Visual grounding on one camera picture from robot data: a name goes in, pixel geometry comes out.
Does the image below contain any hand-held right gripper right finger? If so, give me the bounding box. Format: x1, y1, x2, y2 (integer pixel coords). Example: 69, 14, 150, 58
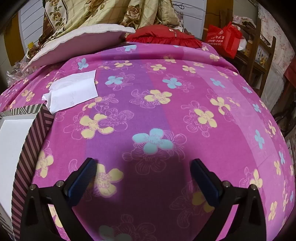
190, 159, 267, 241

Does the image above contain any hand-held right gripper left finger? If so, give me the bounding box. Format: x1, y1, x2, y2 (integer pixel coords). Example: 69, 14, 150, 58
20, 158, 98, 241

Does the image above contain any striped cardboard box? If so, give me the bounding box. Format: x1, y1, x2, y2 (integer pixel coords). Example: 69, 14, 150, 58
0, 104, 55, 241

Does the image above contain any pink floral bedsheet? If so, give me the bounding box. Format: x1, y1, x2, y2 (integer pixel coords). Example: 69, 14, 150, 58
0, 42, 295, 241

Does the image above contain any white paper sheet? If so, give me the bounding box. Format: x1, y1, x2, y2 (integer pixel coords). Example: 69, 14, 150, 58
42, 70, 98, 114

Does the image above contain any wooden chair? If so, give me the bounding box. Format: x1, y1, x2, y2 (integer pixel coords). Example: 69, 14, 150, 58
220, 9, 277, 98

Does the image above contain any clear plastic wrapping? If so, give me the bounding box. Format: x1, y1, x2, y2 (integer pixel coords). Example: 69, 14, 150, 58
6, 60, 31, 87

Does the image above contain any white pink pillow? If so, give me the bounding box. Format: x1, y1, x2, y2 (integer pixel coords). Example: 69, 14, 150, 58
23, 25, 136, 74

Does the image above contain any red shopping bag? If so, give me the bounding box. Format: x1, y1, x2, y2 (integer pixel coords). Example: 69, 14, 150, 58
205, 21, 243, 59

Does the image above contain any pink floral cloth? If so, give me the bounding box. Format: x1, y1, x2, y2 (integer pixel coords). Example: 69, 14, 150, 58
231, 5, 290, 78

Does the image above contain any red ruffled cushion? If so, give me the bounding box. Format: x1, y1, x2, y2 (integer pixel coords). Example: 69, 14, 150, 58
125, 25, 204, 49

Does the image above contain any white panelled board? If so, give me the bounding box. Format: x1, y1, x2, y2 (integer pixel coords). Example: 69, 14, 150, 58
18, 0, 48, 55

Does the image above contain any beige floral quilt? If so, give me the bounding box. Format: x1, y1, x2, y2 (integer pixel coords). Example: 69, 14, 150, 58
27, 0, 184, 59

